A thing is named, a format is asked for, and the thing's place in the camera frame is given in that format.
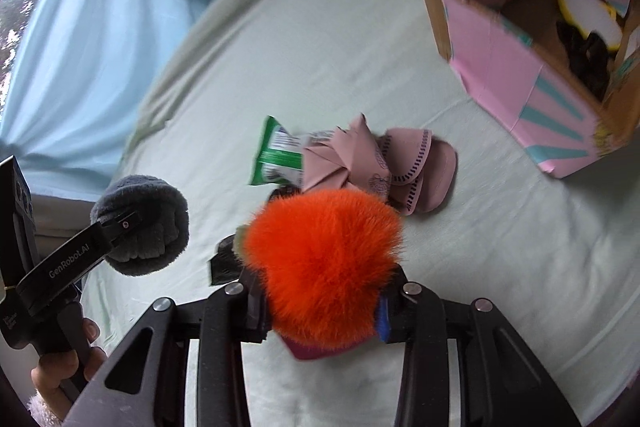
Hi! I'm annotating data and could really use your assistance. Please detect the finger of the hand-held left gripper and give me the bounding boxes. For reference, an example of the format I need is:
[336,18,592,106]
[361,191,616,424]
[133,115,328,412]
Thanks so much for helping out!
[90,211,147,258]

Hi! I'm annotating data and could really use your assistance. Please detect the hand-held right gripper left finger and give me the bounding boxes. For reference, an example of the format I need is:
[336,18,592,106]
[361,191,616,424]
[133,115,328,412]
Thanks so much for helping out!
[62,266,273,427]

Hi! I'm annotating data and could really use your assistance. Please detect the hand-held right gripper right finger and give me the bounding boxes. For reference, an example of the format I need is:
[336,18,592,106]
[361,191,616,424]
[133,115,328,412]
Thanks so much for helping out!
[377,266,582,427]

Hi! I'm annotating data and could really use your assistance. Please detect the grey fuzzy sock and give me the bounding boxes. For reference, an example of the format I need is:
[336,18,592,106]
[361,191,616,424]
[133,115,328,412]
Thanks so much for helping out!
[90,175,191,278]

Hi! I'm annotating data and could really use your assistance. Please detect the orange fluffy plush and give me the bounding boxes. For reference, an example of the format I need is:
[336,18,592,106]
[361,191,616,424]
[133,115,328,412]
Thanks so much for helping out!
[236,188,407,362]

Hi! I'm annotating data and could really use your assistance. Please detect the pink printed cardboard box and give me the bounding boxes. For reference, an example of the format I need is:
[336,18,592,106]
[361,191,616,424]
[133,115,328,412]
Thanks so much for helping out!
[419,0,640,180]

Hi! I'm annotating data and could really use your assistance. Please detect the person's left forearm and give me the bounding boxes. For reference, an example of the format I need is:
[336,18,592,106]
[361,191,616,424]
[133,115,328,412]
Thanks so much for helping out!
[24,393,67,427]

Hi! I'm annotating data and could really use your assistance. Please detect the person's left hand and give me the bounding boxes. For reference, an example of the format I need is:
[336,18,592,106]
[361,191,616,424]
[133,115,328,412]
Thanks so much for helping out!
[31,317,109,409]

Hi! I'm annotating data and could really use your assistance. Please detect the black plastic packet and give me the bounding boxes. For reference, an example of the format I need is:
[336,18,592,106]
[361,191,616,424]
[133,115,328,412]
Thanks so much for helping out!
[207,234,253,286]

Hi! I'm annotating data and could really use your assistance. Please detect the green and white packet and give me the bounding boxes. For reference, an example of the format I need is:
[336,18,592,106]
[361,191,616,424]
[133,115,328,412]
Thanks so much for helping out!
[248,115,337,188]

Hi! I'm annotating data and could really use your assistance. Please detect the pink folded printed face mask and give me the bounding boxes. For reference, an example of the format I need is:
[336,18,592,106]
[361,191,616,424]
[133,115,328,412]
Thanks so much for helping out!
[301,113,392,204]

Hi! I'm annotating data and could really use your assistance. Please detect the light blue curtain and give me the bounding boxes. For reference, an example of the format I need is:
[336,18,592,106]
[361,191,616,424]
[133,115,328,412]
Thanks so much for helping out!
[0,0,237,204]

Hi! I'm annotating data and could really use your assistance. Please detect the window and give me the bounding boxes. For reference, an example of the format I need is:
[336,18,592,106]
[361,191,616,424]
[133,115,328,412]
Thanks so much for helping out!
[0,0,82,120]

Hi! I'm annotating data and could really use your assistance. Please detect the light green bed sheet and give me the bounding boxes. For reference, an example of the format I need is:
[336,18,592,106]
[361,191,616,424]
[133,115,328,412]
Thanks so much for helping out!
[79,0,640,427]

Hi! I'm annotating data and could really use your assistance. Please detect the black plush item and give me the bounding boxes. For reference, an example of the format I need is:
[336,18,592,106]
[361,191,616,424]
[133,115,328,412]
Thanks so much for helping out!
[555,20,615,102]

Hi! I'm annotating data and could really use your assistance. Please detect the yellow and white round sponge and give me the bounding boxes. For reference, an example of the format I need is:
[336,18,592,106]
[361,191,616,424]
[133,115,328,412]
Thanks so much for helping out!
[557,0,624,54]

